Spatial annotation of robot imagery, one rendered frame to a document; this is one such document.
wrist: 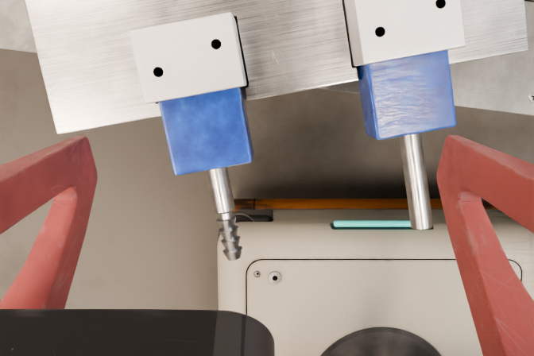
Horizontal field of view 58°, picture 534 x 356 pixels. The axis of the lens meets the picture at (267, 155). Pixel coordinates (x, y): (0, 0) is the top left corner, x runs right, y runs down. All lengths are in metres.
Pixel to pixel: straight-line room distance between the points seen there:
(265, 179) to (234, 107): 0.90
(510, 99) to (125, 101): 0.24
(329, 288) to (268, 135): 0.39
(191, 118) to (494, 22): 0.17
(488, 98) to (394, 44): 0.12
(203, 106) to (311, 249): 0.67
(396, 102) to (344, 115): 0.88
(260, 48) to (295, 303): 0.72
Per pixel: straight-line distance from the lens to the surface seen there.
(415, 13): 0.25
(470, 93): 0.34
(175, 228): 1.19
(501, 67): 0.35
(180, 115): 0.25
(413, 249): 0.93
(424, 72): 0.26
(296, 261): 0.90
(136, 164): 1.18
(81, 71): 0.28
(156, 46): 0.24
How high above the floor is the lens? 1.12
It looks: 81 degrees down
